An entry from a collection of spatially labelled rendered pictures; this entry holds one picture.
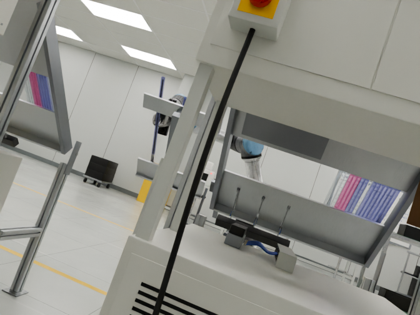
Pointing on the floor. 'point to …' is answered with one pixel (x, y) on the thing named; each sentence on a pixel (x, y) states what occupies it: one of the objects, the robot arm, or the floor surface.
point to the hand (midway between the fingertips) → (157, 125)
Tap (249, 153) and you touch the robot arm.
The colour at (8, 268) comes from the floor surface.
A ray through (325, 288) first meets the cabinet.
